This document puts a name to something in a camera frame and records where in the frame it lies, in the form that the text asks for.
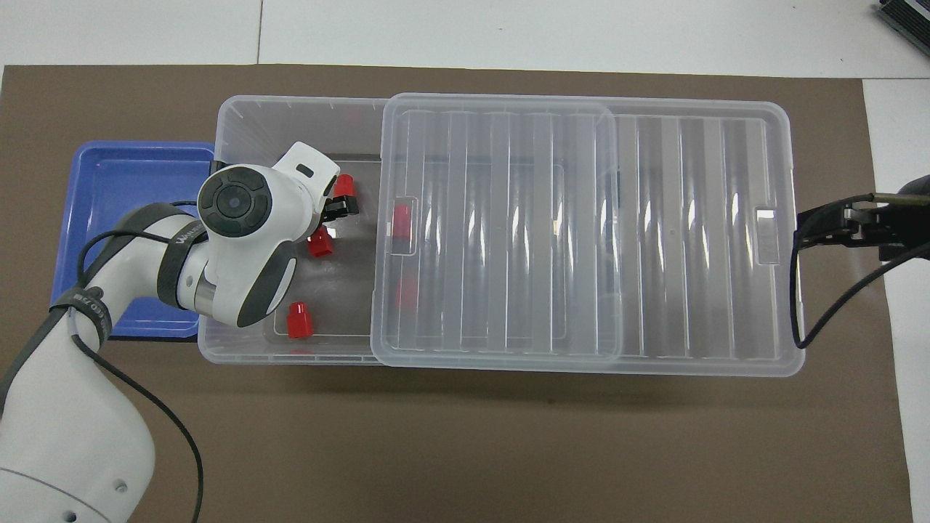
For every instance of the blue plastic tray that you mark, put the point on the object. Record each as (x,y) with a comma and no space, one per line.
(109,189)

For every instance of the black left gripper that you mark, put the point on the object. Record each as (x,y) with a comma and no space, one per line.
(330,214)

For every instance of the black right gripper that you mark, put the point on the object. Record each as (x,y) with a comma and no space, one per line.
(908,225)

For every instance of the brown table mat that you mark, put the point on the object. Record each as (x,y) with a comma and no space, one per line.
(508,450)

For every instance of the red plastic block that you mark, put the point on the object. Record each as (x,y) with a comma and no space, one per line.
(401,221)
(298,323)
(347,185)
(407,290)
(320,247)

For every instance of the clear plastic storage box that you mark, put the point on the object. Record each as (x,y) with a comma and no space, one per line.
(247,131)

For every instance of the clear ribbed plastic lid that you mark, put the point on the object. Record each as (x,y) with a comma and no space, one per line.
(690,240)

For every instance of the dark grey electronic device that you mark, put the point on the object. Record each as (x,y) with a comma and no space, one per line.
(908,18)

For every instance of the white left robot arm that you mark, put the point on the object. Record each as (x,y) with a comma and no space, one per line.
(73,436)

